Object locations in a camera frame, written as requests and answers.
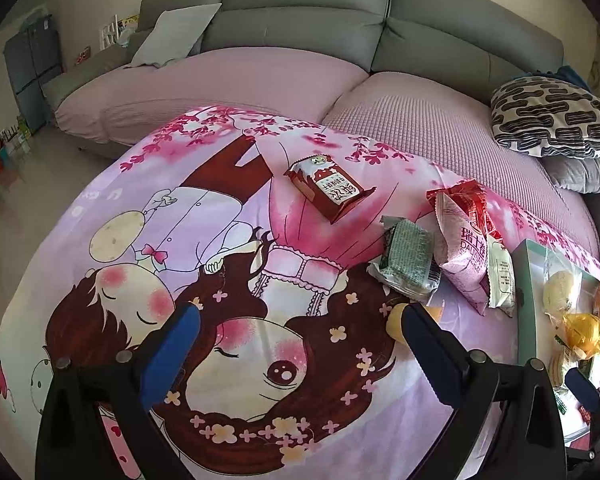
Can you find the clear-wrapped pale bun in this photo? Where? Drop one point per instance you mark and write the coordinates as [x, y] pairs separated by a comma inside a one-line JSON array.
[[560, 290]]

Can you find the red white biscuit packet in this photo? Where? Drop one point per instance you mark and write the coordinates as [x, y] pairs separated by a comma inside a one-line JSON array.
[[330, 187]]

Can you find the colourful toy clutter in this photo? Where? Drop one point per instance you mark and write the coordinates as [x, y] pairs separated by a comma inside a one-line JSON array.
[[2, 147]]

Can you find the white small rack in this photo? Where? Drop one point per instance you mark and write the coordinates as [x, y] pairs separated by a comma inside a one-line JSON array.
[[109, 32]]

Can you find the grey blue cabinet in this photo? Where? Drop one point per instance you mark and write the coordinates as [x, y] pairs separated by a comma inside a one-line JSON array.
[[32, 75]]

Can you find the pink smooth sofa cover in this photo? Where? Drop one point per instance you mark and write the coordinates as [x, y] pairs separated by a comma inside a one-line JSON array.
[[205, 85]]

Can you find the blue cloth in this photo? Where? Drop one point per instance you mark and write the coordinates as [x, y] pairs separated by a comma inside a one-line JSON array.
[[577, 77]]

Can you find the green-edged white cardboard box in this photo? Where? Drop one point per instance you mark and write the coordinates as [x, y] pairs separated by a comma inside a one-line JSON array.
[[530, 285]]

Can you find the pink snack packet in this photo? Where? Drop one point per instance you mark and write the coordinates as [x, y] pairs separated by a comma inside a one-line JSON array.
[[462, 255]]

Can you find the grey sofa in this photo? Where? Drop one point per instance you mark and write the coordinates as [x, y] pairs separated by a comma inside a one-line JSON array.
[[305, 5]]

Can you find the red snack packet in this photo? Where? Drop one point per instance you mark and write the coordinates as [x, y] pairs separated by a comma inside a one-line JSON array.
[[472, 200]]

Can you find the light grey cushion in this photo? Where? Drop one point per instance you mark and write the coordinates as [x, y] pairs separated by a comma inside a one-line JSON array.
[[175, 35]]

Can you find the printed cartoon blanket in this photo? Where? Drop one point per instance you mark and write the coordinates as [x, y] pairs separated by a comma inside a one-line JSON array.
[[230, 260]]

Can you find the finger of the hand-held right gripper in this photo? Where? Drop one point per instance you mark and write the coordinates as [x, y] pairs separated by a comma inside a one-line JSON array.
[[582, 385]]

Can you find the grey pillow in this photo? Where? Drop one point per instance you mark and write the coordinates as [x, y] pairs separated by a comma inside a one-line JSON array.
[[590, 175]]

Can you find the white green snack packet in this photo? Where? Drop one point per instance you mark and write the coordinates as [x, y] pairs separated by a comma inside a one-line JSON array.
[[500, 275]]

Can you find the pale round pastry packet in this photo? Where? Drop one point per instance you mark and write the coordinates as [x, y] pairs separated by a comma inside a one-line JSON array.
[[560, 367]]

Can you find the black white patterned pillow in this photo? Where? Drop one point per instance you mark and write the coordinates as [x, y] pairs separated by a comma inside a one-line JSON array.
[[555, 115]]

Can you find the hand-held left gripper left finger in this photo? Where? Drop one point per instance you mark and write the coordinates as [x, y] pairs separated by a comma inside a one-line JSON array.
[[172, 355]]

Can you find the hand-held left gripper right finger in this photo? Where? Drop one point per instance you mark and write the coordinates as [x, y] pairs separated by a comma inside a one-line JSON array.
[[430, 355]]

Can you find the pink waffle sofa cover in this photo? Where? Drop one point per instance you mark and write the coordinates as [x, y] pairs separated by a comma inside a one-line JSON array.
[[430, 120]]

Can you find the yellow cake packet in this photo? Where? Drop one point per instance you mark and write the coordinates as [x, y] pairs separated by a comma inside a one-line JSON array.
[[394, 325], [585, 335]]

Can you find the red small box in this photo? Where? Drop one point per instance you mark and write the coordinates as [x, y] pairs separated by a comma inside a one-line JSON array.
[[83, 55]]

